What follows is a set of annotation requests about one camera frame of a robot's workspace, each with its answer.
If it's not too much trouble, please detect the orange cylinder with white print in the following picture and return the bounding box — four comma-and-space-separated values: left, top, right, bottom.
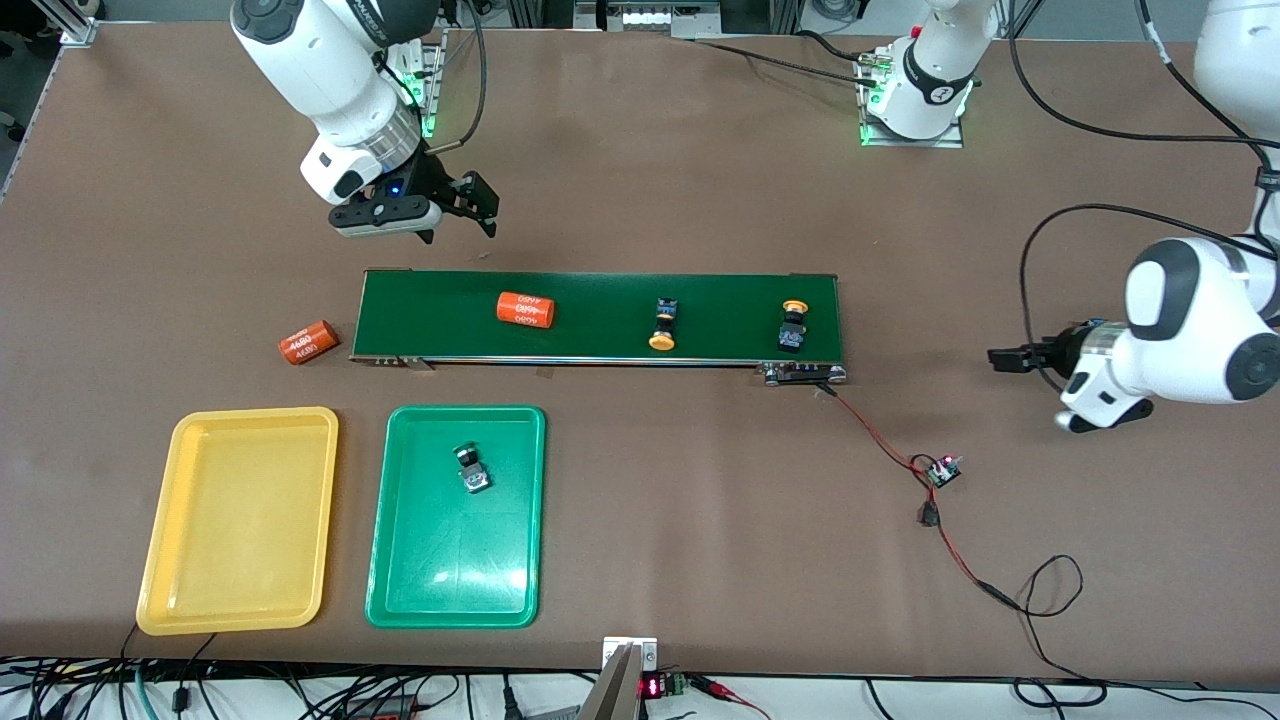
496, 291, 557, 329
277, 320, 339, 366

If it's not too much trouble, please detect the green conveyor belt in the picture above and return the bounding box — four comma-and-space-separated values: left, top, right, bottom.
348, 267, 849, 387

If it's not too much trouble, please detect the silver metal box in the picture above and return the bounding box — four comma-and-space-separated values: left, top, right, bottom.
575, 0, 721, 39

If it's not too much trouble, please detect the green plastic tray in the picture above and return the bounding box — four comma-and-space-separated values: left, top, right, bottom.
364, 403, 548, 630

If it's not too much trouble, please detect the yellow plastic tray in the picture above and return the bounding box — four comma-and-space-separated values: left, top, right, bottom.
135, 405, 341, 637

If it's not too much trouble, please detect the red clip lead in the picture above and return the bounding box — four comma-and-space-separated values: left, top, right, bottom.
690, 675, 771, 720

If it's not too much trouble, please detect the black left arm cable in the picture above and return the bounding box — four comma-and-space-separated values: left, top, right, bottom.
1008, 0, 1280, 393

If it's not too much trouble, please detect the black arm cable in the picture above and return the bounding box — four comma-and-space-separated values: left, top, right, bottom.
428, 0, 489, 154
1008, 0, 1280, 393

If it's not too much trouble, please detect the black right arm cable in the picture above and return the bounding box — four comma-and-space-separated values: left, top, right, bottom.
428, 0, 489, 154

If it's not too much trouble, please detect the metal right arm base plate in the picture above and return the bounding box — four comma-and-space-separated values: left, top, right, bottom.
395, 35, 446, 139

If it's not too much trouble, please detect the red and black power cable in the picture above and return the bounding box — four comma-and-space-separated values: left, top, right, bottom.
815, 383, 1109, 707

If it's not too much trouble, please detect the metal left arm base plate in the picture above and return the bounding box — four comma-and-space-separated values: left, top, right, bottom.
858, 50, 966, 149

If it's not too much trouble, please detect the black cable on table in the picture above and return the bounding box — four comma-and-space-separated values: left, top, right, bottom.
690, 28, 881, 89

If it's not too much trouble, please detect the aluminium frame profile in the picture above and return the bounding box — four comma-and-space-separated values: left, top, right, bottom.
30, 0, 98, 47

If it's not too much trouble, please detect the grey metal camera bracket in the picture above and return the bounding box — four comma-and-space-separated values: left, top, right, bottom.
578, 636, 659, 720

